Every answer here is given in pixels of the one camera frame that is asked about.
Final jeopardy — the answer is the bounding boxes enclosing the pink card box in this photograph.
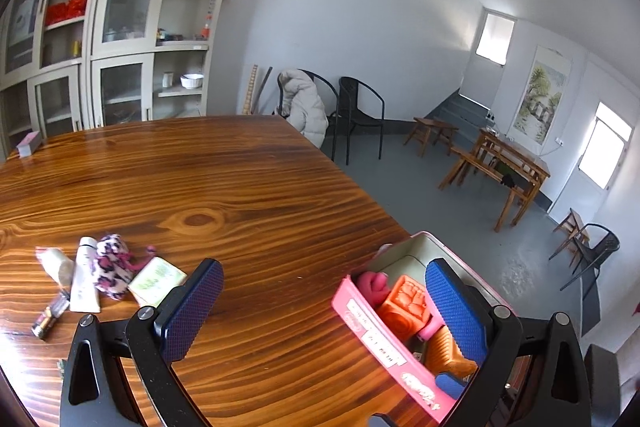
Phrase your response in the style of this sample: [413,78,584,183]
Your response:
[16,131,43,158]

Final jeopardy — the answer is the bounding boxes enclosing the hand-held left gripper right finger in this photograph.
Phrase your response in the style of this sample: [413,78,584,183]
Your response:
[425,258,592,427]

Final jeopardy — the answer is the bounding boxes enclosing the grey stairs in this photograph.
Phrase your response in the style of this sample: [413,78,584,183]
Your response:
[422,89,493,148]

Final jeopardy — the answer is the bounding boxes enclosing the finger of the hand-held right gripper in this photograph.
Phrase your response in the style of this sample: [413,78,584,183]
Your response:
[434,373,467,401]

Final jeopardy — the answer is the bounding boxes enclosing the small wooden table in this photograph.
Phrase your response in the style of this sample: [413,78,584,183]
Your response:
[470,129,551,233]

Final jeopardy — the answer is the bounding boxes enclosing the yellow green carton box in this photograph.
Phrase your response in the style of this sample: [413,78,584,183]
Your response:
[127,255,188,308]

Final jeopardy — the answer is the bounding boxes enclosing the black gold battery pack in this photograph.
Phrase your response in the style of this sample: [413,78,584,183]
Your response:
[31,294,71,339]

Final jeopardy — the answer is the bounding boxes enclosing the orange ridged block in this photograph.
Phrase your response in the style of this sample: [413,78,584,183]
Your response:
[424,323,478,380]

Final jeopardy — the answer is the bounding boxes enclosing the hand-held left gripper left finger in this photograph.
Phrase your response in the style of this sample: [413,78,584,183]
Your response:
[59,258,225,427]

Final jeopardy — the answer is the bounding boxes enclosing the red items pile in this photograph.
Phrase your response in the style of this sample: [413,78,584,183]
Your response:
[45,0,88,26]

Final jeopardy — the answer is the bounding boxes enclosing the wooden bench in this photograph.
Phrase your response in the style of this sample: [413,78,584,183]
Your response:
[439,146,531,218]

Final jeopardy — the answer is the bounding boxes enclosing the white door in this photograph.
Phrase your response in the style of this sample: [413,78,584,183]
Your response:
[547,62,640,228]

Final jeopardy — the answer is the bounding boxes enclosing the white cosmetic tube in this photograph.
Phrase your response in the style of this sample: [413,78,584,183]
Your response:
[69,237,102,314]

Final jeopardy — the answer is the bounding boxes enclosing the white gauze roll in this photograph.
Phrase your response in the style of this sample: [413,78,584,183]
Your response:
[35,247,76,285]

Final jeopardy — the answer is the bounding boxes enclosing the black armchair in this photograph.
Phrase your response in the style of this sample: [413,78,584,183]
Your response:
[549,223,621,308]

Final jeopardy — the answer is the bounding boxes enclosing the hanging scroll painting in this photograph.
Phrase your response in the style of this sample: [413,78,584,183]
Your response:
[512,46,573,148]

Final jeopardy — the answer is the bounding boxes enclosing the orange plastic cube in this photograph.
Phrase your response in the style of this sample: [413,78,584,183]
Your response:
[376,274,433,342]

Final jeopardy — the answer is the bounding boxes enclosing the white printed box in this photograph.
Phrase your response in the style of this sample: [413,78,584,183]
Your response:
[12,0,40,42]

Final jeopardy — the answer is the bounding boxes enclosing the pink tin container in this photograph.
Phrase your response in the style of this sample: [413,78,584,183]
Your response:
[331,231,518,425]

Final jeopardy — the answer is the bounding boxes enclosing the dark leaning stick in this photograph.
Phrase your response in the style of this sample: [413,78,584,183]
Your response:
[252,67,273,114]

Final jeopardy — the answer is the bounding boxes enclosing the black metal chair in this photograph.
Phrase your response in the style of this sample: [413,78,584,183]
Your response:
[276,68,341,160]
[339,77,386,165]

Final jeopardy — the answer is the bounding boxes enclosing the low wooden stool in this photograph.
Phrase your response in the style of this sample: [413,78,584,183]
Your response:
[552,208,591,268]

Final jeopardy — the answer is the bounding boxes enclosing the bright window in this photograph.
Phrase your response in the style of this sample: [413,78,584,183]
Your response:
[475,7,516,66]

